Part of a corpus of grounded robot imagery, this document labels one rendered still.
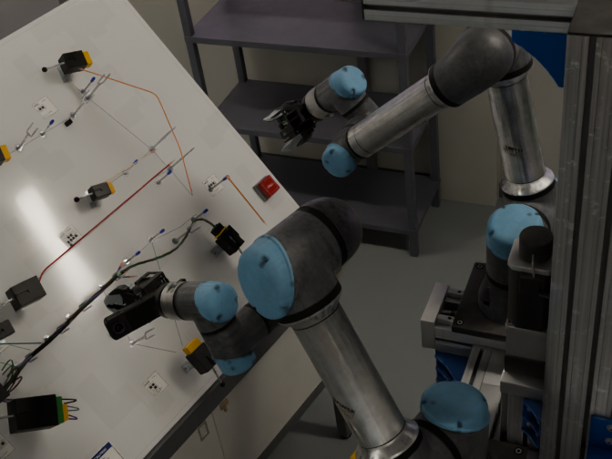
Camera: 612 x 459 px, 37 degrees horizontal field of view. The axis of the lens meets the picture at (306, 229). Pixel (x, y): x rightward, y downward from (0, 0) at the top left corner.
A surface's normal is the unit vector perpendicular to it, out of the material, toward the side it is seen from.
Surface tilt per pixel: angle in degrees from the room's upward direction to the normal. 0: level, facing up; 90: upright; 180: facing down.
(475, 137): 90
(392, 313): 0
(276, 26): 0
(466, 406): 8
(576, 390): 90
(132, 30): 48
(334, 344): 64
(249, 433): 90
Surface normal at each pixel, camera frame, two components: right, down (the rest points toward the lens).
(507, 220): -0.18, -0.69
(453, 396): -0.03, -0.83
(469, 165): -0.37, 0.62
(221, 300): 0.73, -0.04
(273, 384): 0.82, 0.28
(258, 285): -0.72, 0.41
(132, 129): 0.53, -0.31
